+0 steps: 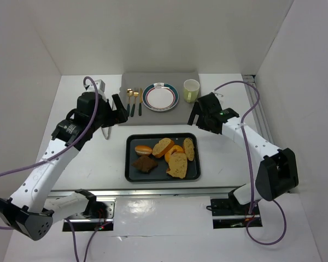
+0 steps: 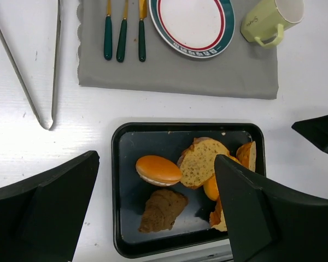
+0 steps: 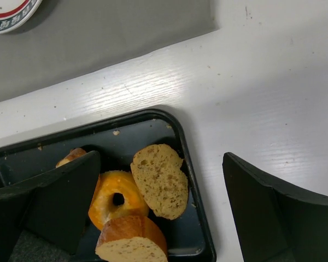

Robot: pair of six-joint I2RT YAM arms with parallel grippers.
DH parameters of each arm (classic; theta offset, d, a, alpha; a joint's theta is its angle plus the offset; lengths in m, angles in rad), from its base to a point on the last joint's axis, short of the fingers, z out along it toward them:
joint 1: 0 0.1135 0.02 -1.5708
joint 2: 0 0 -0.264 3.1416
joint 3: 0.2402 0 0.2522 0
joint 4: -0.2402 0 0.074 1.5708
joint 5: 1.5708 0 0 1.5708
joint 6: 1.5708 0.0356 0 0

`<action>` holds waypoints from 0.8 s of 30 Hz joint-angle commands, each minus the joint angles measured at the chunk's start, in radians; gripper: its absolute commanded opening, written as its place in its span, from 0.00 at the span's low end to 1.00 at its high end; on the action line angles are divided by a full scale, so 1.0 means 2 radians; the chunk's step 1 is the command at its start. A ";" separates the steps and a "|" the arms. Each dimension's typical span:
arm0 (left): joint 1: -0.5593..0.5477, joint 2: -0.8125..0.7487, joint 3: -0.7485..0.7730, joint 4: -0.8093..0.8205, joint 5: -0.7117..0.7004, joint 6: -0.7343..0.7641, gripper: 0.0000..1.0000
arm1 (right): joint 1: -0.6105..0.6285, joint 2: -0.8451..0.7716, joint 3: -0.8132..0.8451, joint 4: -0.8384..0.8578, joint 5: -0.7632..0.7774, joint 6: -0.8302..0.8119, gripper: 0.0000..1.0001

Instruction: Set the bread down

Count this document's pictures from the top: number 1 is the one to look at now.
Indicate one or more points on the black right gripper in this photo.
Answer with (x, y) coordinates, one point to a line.
(201, 115)

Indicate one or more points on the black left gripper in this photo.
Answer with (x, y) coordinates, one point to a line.
(111, 112)

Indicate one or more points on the baguette slice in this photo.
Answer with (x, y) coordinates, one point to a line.
(162, 147)

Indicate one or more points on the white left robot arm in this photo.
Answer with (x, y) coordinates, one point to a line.
(28, 209)

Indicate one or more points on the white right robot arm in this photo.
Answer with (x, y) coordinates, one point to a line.
(276, 169)

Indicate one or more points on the narrow seeded bread slice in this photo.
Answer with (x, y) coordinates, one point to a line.
(188, 147)

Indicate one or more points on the large seeded bread slice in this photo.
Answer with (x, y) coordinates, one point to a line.
(178, 165)

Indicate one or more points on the pale green mug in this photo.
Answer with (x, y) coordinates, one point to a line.
(191, 90)

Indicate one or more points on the white plate teal rim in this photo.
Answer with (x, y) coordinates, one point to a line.
(160, 97)

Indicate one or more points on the glazed round bun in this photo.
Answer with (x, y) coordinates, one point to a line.
(143, 150)

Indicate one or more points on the black baking tray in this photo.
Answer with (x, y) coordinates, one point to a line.
(158, 173)

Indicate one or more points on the gold knife green handle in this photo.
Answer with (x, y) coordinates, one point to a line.
(140, 102)

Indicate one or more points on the aluminium rail table front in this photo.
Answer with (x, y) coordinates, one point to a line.
(162, 192)

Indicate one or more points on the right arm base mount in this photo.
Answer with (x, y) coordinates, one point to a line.
(227, 213)

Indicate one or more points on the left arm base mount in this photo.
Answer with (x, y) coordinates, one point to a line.
(98, 215)

